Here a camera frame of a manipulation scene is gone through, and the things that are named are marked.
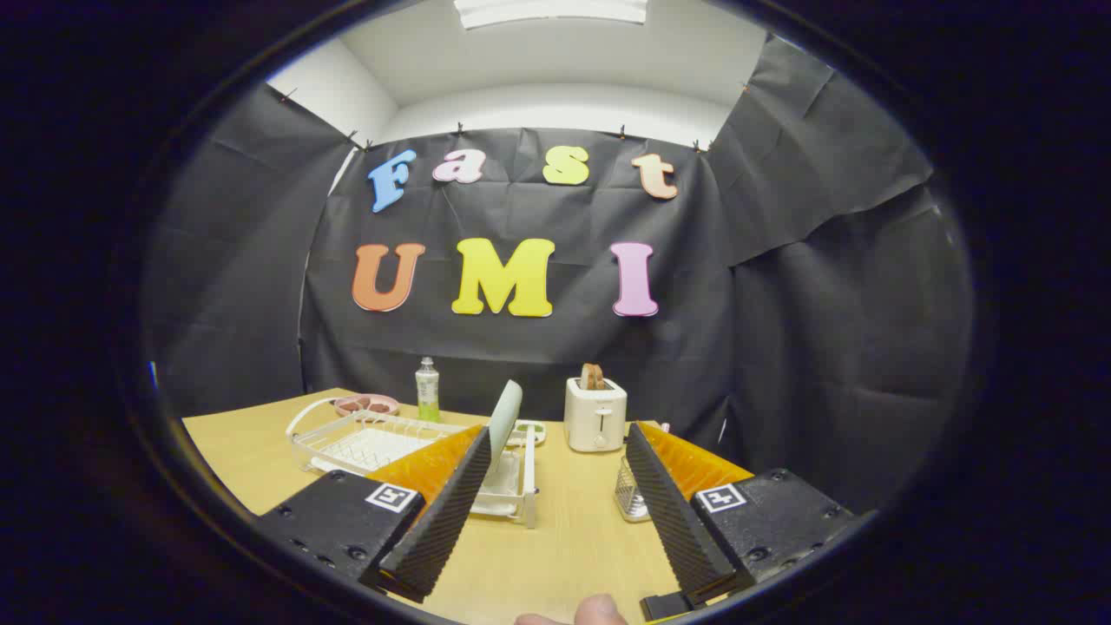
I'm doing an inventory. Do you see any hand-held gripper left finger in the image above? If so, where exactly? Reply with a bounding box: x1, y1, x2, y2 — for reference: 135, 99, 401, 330
254, 424, 493, 604

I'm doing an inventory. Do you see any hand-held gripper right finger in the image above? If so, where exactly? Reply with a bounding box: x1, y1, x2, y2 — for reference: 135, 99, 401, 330
625, 421, 858, 622

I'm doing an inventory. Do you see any metal wire basket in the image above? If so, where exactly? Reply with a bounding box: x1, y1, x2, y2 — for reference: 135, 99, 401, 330
614, 456, 652, 523

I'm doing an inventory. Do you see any white wire dish rack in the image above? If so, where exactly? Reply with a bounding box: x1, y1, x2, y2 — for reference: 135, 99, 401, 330
286, 398, 539, 529

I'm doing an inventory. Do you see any light green plate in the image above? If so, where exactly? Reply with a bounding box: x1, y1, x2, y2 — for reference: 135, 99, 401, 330
488, 379, 524, 474

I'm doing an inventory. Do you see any pink oval dish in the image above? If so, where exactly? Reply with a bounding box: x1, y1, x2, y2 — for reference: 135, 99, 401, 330
334, 394, 401, 418

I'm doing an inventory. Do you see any clear bottle with green label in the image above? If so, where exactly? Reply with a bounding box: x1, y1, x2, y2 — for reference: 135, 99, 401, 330
415, 356, 441, 424

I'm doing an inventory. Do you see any white toaster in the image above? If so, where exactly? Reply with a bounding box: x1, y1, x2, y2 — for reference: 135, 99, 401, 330
564, 377, 628, 453

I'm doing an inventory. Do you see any white ceiling light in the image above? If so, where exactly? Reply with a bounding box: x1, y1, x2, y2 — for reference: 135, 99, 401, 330
453, 0, 649, 30

